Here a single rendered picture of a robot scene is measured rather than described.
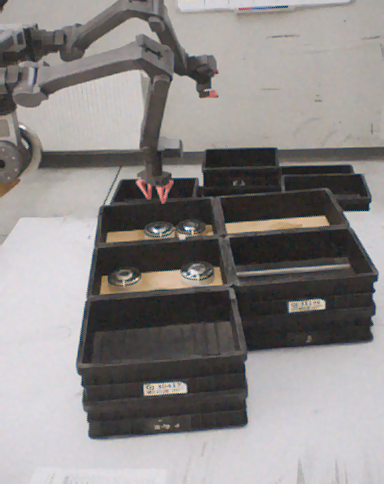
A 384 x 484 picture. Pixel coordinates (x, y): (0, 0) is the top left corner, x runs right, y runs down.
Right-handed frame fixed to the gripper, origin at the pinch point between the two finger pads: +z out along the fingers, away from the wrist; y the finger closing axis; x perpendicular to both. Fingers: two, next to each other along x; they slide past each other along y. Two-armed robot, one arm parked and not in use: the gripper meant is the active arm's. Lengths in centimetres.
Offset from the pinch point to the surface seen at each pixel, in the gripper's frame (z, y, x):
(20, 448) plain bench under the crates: 26, -25, 87
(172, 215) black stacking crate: 9.4, -0.4, -7.3
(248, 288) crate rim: 4, -52, 26
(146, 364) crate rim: 3, -50, 66
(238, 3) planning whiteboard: -14, 126, -248
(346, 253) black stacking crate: 12, -61, -18
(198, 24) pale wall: -1, 151, -235
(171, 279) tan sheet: 13.5, -21.6, 21.3
